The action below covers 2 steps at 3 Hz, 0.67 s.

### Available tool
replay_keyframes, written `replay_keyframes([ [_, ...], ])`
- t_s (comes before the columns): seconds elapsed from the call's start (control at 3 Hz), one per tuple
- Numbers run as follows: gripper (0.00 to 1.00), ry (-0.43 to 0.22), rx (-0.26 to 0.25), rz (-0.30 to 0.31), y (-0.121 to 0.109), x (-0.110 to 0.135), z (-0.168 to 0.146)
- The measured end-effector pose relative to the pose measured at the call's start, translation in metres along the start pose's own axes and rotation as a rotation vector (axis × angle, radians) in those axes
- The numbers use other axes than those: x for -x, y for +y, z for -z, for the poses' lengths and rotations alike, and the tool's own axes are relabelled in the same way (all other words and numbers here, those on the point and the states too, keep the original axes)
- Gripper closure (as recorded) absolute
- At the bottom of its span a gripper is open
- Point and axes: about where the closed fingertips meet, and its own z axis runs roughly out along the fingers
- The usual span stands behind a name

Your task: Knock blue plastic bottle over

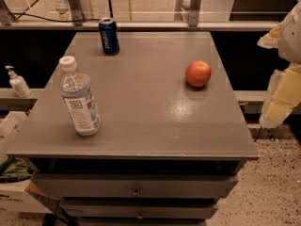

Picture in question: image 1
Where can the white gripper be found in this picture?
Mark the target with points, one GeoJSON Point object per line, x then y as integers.
{"type": "Point", "coordinates": [292, 38]}

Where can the blue plastic water bottle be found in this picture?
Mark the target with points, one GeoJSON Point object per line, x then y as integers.
{"type": "Point", "coordinates": [76, 91]}

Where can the white pump dispenser bottle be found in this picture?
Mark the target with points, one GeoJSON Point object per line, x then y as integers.
{"type": "Point", "coordinates": [18, 83]}

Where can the red apple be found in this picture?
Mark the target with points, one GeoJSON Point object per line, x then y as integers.
{"type": "Point", "coordinates": [198, 73]}

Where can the grey drawer cabinet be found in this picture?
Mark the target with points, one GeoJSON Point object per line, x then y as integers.
{"type": "Point", "coordinates": [153, 121]}

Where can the blue Pepsi can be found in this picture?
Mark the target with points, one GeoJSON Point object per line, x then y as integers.
{"type": "Point", "coordinates": [109, 36]}

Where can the lower grey drawer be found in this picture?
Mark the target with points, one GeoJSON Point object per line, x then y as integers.
{"type": "Point", "coordinates": [140, 209]}

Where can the grey drawer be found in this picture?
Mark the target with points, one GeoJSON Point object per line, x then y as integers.
{"type": "Point", "coordinates": [135, 186]}
{"type": "Point", "coordinates": [140, 209]}

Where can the top grey drawer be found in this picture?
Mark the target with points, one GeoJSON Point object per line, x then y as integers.
{"type": "Point", "coordinates": [135, 186]}

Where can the green item in box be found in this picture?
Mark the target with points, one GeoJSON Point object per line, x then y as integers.
{"type": "Point", "coordinates": [14, 170]}

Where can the white cardboard box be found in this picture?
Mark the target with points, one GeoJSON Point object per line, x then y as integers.
{"type": "Point", "coordinates": [16, 196]}

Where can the right metal bracket post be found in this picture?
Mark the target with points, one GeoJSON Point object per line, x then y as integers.
{"type": "Point", "coordinates": [194, 8]}

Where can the metal bracket post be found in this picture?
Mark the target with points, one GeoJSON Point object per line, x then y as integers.
{"type": "Point", "coordinates": [77, 16]}
{"type": "Point", "coordinates": [194, 8]}

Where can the left metal bracket post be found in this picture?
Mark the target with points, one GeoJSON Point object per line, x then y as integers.
{"type": "Point", "coordinates": [77, 16]}

